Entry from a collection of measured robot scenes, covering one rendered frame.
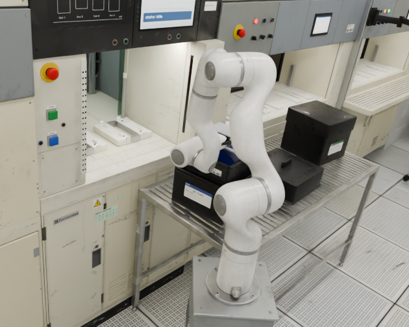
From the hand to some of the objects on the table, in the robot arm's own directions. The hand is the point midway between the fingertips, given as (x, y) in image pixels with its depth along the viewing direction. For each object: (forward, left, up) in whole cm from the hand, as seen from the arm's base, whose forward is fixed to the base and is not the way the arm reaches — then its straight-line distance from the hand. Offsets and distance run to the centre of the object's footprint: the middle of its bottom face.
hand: (223, 133), depth 184 cm
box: (+62, -62, -33) cm, 94 cm away
